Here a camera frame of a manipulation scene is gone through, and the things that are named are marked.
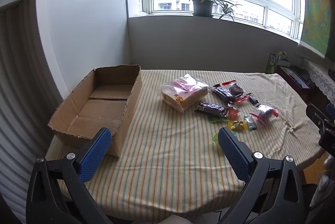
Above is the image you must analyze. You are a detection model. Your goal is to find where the white corrugated panel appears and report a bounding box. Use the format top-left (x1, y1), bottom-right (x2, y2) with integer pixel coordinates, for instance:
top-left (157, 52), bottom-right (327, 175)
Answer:
top-left (0, 3), bottom-right (59, 216)

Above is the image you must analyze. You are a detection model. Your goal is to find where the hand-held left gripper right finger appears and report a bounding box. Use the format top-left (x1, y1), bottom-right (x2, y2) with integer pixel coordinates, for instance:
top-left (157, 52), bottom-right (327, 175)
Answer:
top-left (218, 127), bottom-right (311, 224)

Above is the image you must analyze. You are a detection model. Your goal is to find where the wall map poster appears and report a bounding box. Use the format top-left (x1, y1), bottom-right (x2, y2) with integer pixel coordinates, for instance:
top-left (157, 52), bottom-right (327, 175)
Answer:
top-left (296, 0), bottom-right (335, 63)

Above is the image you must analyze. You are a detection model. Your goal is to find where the yellow candy packet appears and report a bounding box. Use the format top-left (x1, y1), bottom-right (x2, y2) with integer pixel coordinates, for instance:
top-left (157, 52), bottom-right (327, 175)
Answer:
top-left (228, 120), bottom-right (248, 131)

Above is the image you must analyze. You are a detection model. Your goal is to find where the light green candy packet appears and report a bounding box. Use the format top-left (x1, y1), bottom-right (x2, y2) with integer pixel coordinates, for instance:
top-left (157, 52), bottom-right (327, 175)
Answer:
top-left (243, 115), bottom-right (258, 131)

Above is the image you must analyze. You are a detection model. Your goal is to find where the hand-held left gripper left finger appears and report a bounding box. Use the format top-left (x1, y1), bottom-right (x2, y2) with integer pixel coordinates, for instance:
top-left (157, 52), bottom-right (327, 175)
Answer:
top-left (26, 128), bottom-right (113, 224)

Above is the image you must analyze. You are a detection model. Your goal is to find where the green printed box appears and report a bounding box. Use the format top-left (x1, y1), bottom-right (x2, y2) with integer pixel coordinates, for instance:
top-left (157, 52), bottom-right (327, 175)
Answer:
top-left (265, 50), bottom-right (286, 74)

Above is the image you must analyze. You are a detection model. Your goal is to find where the clear red-edged cake packet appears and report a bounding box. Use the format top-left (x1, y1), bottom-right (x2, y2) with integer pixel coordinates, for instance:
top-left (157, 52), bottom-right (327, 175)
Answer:
top-left (249, 105), bottom-right (279, 125)
top-left (222, 80), bottom-right (246, 97)

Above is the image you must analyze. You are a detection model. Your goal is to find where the sliced bread bag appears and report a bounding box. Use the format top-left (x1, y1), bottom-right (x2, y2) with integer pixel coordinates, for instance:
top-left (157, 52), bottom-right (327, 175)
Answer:
top-left (159, 74), bottom-right (210, 112)

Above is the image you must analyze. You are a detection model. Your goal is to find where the green red-label snack packet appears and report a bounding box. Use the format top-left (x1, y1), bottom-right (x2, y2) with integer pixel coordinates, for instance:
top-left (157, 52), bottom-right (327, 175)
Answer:
top-left (208, 115), bottom-right (228, 124)

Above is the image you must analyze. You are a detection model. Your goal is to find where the dark wooden side cabinet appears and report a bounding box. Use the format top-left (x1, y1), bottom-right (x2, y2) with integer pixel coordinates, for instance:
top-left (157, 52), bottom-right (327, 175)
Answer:
top-left (276, 66), bottom-right (316, 100)

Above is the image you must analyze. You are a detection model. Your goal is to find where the pale green candy wrapper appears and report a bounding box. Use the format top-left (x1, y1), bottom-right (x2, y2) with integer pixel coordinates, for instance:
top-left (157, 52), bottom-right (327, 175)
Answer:
top-left (211, 132), bottom-right (222, 148)

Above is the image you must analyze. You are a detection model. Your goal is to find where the red orange candy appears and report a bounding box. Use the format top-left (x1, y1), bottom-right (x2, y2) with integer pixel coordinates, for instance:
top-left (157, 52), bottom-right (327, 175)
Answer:
top-left (227, 106), bottom-right (241, 119)

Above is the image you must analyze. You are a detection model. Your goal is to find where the cardboard box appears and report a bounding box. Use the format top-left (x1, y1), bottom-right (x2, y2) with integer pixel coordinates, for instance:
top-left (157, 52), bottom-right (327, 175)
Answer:
top-left (48, 65), bottom-right (142, 158)

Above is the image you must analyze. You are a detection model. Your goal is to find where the dark chocolate bar wrapper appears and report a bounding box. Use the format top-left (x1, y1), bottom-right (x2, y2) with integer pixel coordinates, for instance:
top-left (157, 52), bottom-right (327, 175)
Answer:
top-left (194, 102), bottom-right (228, 118)
top-left (213, 84), bottom-right (236, 103)

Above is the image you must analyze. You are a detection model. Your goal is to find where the striped tablecloth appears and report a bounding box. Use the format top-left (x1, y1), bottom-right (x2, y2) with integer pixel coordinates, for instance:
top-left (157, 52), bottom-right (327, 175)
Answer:
top-left (46, 70), bottom-right (325, 222)

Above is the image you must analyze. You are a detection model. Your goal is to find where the white lace cloth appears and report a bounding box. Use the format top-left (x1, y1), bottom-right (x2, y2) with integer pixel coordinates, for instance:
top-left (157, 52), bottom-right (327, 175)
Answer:
top-left (304, 59), bottom-right (335, 107)

